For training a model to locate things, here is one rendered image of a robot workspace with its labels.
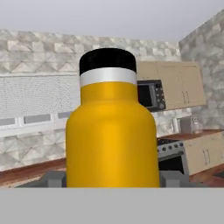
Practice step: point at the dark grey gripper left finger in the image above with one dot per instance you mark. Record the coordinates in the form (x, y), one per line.
(52, 179)

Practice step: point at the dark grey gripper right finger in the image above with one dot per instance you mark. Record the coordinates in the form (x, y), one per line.
(175, 180)

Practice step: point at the black microwave oven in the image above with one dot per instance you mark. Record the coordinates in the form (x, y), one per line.
(151, 94)

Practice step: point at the silver stove with oven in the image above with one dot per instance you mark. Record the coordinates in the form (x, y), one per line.
(172, 156)

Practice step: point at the beige wall cabinets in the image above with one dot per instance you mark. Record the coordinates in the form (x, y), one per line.
(175, 84)

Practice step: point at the window with white blind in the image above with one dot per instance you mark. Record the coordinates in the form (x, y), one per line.
(32, 105)

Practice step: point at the beige base cabinets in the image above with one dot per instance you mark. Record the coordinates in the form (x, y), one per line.
(204, 153)

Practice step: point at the yellow water bottle black cap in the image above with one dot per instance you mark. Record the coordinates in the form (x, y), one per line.
(110, 134)

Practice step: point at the silver toaster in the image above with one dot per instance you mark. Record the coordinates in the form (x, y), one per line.
(188, 124)

